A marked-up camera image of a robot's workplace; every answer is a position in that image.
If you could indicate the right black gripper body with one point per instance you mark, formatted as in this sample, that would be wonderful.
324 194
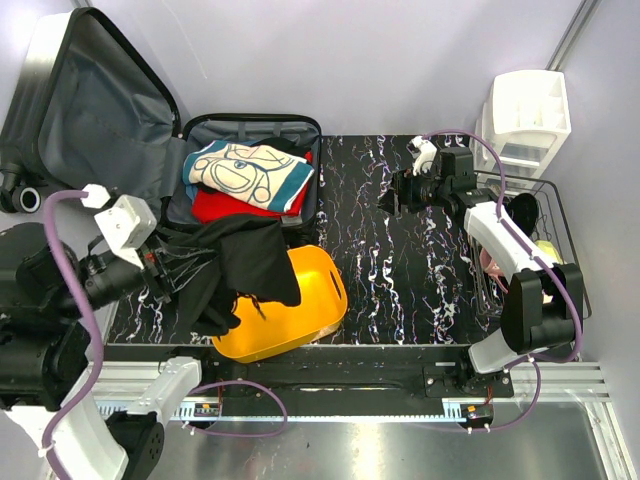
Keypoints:
422 190

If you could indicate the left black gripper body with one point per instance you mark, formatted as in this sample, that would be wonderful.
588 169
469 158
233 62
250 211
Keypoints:
102 276

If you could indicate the black cloth garment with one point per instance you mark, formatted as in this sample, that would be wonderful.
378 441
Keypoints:
236 256

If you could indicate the white teal cartoon towel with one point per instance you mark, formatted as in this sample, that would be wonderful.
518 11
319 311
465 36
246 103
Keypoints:
259 175

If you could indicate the orange plastic bin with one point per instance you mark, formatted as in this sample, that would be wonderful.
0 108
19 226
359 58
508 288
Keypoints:
270 328

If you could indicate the white black space suitcase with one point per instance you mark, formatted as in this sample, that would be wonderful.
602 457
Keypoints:
88 108

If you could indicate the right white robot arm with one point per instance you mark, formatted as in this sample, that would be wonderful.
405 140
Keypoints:
542 306

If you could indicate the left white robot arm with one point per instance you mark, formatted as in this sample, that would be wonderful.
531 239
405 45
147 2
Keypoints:
52 348

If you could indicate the pink patterned mug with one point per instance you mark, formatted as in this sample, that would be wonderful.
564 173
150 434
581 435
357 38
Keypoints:
492 270

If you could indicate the black bowl in basket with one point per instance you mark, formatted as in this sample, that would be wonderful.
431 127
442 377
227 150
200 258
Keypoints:
524 211

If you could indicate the red folded garment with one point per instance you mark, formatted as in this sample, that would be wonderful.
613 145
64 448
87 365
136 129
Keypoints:
209 205

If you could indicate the white compartment organizer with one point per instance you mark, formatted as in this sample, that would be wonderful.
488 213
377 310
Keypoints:
526 120

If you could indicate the yellow green mug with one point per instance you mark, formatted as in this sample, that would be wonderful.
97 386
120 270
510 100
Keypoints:
549 249

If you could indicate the black wire basket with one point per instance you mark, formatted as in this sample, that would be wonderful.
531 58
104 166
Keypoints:
551 227

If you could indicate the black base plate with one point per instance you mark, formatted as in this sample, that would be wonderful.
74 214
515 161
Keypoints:
343 381

